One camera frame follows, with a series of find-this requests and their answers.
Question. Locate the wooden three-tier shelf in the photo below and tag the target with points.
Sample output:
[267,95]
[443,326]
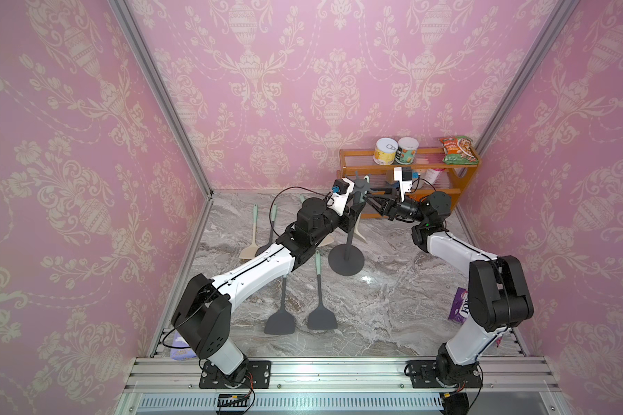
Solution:
[454,180]

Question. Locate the mint grey solid spatula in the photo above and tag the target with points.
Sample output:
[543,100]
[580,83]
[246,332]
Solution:
[321,318]

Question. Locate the mint grey ladle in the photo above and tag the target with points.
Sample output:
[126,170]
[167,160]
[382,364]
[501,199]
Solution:
[282,322]

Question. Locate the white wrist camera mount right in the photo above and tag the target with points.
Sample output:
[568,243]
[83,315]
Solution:
[404,176]

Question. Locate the white pink bottle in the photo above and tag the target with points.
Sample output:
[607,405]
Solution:
[431,176]

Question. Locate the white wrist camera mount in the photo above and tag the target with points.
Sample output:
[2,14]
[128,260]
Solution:
[404,176]
[341,192]

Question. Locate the mint grey slotted turner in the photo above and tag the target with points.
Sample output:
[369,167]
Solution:
[272,219]

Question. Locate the red green snack bag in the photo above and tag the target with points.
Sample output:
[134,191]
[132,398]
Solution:
[458,150]

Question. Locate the green label can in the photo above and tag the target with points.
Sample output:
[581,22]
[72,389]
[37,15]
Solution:
[407,148]

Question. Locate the yellow pineapple can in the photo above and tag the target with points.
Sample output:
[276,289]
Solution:
[385,151]

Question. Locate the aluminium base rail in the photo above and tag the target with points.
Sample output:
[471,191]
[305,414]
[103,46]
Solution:
[359,385]

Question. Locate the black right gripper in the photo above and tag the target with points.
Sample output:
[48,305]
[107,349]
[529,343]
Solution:
[393,207]

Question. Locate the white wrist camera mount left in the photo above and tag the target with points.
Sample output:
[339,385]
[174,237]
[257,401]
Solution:
[341,192]

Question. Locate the beige long-handled spatula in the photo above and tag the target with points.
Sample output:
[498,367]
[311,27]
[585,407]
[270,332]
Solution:
[328,240]

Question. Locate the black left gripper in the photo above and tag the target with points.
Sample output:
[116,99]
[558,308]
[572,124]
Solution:
[349,221]

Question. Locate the grey utensil rack stand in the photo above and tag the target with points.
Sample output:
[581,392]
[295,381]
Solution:
[346,259]

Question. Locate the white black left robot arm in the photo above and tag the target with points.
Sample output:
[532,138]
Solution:
[203,314]

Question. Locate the purple Foxs candy bag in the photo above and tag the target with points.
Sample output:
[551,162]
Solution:
[459,311]

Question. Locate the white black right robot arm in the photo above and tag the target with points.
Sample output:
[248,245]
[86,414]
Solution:
[498,296]

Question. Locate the purple tissue box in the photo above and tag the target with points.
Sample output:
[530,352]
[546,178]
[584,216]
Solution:
[181,352]

